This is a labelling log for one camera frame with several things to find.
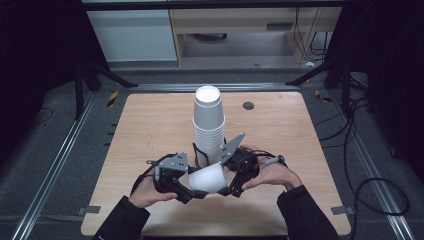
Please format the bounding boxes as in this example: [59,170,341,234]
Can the black wire cup holder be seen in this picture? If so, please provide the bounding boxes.
[192,136,228,169]

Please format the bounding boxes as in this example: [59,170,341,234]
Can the person's right hand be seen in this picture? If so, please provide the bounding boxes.
[239,144,303,193]

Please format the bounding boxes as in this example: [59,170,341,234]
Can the white cabinet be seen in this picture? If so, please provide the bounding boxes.
[86,8,178,63]

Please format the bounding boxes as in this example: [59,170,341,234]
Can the right hand-held gripper cable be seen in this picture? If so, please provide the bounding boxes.
[247,149,288,168]

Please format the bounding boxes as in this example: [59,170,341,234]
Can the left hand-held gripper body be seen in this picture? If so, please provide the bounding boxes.
[153,151,193,198]

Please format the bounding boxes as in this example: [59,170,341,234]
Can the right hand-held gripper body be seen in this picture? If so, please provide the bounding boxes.
[218,132,261,183]

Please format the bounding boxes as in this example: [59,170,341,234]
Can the hand-held gripper cable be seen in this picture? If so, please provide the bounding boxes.
[247,149,288,168]
[130,152,178,197]

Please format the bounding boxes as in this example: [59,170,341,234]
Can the grey tape piece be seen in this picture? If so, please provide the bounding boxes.
[330,205,355,216]
[77,205,102,217]

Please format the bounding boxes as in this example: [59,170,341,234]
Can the light wooden desk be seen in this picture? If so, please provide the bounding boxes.
[168,6,344,66]

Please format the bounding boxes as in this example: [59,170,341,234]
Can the black cables under desk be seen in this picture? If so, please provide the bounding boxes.
[292,6,334,63]

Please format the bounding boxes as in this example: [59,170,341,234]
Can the stack of white paper cups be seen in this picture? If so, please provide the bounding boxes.
[192,85,227,168]

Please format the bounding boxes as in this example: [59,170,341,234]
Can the white paper drinking cup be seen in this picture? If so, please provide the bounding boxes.
[187,162,229,195]

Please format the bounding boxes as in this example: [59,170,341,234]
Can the person's left hand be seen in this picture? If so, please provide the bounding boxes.
[127,175,178,210]

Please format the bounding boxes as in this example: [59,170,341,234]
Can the black metal stand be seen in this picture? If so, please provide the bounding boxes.
[73,59,140,122]
[285,59,354,115]

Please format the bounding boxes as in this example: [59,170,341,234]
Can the thin black floor cable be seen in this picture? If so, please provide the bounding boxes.
[32,106,55,128]

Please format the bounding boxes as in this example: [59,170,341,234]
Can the black floor cable bundle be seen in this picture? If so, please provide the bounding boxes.
[314,95,372,150]

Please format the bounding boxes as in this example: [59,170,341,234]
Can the aluminium floor rail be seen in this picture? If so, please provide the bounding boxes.
[127,82,302,94]
[327,89,417,240]
[10,90,98,240]

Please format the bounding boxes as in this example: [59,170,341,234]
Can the yellow black tape strip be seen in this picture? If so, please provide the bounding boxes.
[313,88,333,104]
[106,90,120,109]

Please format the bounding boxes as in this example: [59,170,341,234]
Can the left hand-held gripper cable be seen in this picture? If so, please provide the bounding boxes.
[130,152,178,197]

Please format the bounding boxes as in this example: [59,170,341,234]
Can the looped black floor cable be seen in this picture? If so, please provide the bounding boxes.
[349,177,411,240]

